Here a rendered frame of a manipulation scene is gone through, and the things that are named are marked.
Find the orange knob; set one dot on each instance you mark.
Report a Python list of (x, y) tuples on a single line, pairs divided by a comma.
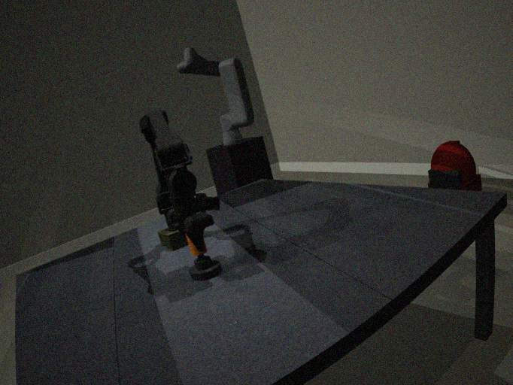
[(193, 249)]

